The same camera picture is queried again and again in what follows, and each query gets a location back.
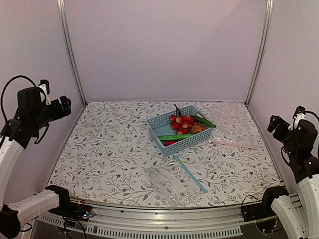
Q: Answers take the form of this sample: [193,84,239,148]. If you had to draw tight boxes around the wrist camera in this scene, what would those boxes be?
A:
[288,106,306,131]
[38,79,51,106]

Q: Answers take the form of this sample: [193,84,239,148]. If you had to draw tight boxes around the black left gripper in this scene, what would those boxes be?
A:
[31,95,71,130]

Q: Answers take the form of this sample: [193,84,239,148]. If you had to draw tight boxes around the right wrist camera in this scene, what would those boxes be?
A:
[288,106,306,131]

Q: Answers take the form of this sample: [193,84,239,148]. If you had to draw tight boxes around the aluminium frame post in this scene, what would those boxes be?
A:
[57,0,87,106]
[245,0,274,107]

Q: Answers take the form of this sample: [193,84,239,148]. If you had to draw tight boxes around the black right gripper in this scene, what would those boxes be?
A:
[268,116,300,159]

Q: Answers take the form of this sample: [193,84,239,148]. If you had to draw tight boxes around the red chili pepper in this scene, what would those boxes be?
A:
[164,141,177,146]

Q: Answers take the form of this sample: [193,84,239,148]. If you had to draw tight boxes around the clear blue zipper bag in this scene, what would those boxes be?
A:
[144,155,208,208]

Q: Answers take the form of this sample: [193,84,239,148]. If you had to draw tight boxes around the small circuit board with wires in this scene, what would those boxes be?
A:
[74,200,95,220]

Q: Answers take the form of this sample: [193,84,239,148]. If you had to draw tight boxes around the dark green bumpy cucumber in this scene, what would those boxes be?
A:
[191,116,216,128]

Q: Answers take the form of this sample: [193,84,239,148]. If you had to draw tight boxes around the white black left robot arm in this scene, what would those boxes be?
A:
[0,75,74,239]

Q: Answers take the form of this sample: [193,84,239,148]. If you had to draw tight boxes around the light blue plastic basket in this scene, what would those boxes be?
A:
[147,110,214,156]

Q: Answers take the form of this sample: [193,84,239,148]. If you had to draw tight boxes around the clear pink zipper bag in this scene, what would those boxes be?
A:
[208,102,257,148]

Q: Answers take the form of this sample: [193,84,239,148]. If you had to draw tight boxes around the left aluminium frame post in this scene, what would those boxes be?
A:
[57,0,87,106]

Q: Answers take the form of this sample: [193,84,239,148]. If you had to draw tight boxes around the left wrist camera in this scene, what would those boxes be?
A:
[38,79,51,106]

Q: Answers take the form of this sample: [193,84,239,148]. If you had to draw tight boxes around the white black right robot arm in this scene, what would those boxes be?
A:
[258,106,319,239]

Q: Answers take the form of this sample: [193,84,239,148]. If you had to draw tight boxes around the brown potato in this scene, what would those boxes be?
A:
[190,124,207,134]

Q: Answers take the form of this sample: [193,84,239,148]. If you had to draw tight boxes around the smooth green cucumber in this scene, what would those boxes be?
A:
[158,134,194,141]

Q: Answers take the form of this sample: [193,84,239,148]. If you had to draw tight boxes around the red lychee fruit bunch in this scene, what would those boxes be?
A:
[169,104,195,135]

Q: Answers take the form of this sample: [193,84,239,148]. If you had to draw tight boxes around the floral patterned table mat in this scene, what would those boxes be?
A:
[49,102,281,207]

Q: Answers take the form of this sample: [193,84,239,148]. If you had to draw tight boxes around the right aluminium frame post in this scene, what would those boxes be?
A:
[245,0,274,107]

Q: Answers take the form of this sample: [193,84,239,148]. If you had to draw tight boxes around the front aluminium rail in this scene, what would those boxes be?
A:
[29,196,307,239]

